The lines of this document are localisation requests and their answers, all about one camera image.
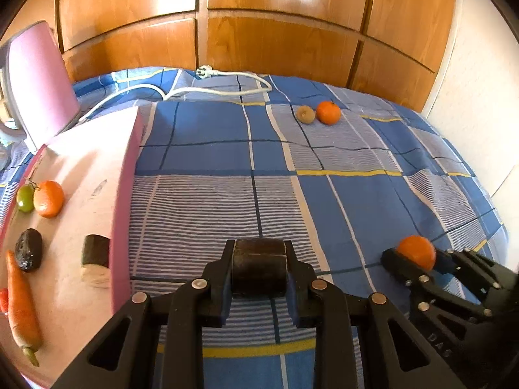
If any orange mandarin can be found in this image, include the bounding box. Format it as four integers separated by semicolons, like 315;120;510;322
33;180;65;219
316;101;341;125
397;235;436;271

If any dark sushi roll piece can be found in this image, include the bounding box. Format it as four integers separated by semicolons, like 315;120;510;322
81;234;111;288

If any orange carrot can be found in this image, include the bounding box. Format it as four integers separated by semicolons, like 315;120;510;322
5;250;43;367

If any red tomato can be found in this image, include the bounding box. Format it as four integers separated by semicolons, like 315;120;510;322
0;288;9;315

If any dark avocado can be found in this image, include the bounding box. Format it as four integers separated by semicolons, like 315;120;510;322
14;228;43;272

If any green lime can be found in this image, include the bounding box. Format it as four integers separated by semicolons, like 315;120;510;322
16;184;34;213

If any pink white tray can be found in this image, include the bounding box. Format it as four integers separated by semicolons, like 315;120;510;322
1;107;143;387

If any blue plaid bed cover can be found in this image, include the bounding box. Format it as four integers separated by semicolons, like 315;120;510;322
1;67;518;388

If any orange mandarin beside kiwi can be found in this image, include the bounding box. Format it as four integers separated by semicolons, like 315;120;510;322
316;101;341;125

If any brown kiwi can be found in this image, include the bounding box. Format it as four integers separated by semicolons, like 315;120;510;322
296;105;316;125

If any wooden wardrobe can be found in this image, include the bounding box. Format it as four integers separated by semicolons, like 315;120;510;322
1;0;455;111

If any pink electric kettle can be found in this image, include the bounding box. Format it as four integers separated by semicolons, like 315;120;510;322
1;20;80;153

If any white kettle power cable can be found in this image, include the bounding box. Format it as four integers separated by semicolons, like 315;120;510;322
78;64;274;123

